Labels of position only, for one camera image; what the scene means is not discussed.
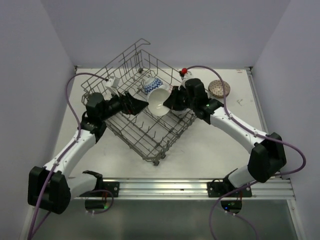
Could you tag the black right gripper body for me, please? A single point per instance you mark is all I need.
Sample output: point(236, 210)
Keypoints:
point(182, 101)

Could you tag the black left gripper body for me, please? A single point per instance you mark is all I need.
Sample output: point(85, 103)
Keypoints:
point(116, 105)

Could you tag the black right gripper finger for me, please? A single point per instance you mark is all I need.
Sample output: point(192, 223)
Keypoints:
point(169, 103)
point(174, 91)

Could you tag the blue zigzag bowl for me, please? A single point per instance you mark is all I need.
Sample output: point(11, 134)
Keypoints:
point(153, 83)

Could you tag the red dotted pattern bowl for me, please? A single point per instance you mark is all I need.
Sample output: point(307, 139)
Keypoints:
point(215, 88)

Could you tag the plain white bowl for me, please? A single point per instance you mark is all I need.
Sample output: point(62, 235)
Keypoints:
point(217, 97)

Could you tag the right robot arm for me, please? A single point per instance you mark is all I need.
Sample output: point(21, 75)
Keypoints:
point(267, 154)

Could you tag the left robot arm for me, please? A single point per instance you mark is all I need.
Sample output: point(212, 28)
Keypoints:
point(49, 187)

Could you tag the blue floral white bowl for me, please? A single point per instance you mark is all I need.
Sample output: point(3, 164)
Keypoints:
point(180, 113)

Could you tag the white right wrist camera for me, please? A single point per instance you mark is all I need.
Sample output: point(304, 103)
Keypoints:
point(185, 75)

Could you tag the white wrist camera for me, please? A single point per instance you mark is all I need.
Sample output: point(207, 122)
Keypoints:
point(185, 75)
point(112, 84)

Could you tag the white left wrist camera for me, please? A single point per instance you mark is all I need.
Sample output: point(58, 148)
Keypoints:
point(112, 84)

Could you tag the grey wire dish rack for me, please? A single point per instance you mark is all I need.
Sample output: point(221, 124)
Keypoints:
point(148, 135)

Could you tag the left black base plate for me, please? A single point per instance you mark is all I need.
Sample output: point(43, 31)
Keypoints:
point(111, 186)

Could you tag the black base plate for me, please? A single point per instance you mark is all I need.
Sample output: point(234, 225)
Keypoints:
point(218, 187)
point(111, 186)

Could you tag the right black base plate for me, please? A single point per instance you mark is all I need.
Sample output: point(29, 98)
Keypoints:
point(218, 187)

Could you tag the aluminium mounting rail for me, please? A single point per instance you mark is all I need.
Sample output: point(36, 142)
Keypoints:
point(175, 189)

